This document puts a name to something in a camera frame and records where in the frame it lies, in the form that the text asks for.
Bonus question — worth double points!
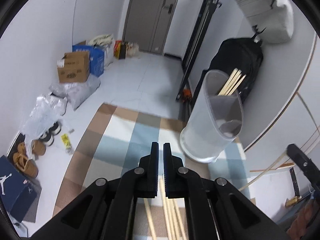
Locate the black white sneaker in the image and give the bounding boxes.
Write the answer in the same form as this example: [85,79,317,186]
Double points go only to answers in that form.
[39,132,54,146]
[47,122,62,135]

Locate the bunch of wooden chopsticks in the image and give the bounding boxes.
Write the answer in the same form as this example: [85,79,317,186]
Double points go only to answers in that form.
[217,67,247,97]
[144,177,188,240]

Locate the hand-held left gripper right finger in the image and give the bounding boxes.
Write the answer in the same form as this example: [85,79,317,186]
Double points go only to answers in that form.
[163,142,284,240]

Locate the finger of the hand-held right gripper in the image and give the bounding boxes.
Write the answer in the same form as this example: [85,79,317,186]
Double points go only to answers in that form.
[286,144,320,193]

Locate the person's right hand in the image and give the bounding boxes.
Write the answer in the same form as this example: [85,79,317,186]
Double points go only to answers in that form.
[291,200,320,238]

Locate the clear plastic bag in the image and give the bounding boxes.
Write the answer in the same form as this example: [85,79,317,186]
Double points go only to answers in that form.
[126,42,139,57]

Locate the brown cardboard box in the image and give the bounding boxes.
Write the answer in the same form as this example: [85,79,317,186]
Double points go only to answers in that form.
[57,51,90,83]

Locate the brown wooden strip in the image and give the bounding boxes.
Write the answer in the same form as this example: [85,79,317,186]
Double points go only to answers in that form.
[250,163,296,173]

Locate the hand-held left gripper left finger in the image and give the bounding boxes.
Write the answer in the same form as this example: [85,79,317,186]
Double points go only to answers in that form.
[30,142,159,240]

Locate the white plastic bags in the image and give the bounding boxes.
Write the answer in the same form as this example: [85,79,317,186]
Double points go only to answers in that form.
[21,94,68,155]

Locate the cream canvas tote bag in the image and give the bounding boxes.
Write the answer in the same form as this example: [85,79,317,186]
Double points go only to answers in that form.
[89,34,116,67]

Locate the brown slippers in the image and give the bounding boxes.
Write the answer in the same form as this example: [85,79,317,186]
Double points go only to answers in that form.
[12,152,39,178]

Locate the white plastic utensil holder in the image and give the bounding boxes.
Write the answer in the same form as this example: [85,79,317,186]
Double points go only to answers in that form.
[180,70,244,164]

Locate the grey door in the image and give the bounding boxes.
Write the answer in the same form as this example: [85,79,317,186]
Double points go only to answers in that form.
[124,0,185,54]

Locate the black backpack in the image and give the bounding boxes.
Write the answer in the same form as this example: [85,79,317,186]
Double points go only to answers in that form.
[190,37,264,105]

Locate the light wooden strip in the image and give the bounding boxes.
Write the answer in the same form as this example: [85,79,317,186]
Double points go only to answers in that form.
[239,152,287,192]

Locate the brown suede boot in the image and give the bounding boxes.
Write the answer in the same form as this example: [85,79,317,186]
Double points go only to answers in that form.
[19,140,47,157]

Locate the grey plastic mailer bags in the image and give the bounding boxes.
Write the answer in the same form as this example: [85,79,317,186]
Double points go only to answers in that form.
[49,75,100,110]

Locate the yellow packet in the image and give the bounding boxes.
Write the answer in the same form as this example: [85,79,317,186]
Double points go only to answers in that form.
[61,134,72,148]

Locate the checkered brown blue mat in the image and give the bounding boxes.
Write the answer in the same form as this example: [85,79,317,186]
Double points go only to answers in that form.
[52,102,255,240]

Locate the orange and black paper bag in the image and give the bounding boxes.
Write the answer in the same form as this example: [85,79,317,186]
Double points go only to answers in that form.
[114,40,128,60]

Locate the light grey shoulder bag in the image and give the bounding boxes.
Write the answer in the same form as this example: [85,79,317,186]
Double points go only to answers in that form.
[234,0,294,44]

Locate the blue cardboard box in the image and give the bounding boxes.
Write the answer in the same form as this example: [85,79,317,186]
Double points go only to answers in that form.
[72,44,105,77]

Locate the navy shoebox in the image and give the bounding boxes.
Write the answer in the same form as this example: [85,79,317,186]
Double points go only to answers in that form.
[0,155,38,223]

